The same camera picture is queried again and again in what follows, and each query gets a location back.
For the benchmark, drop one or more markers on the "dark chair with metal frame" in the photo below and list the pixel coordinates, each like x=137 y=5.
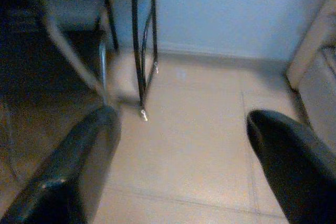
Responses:
x=31 y=64

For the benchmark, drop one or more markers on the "black metal stand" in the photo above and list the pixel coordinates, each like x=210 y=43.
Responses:
x=135 y=37

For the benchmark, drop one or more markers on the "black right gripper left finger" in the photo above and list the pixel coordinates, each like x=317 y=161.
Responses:
x=73 y=171

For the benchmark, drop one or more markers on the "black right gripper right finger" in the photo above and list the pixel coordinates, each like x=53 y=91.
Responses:
x=302 y=169

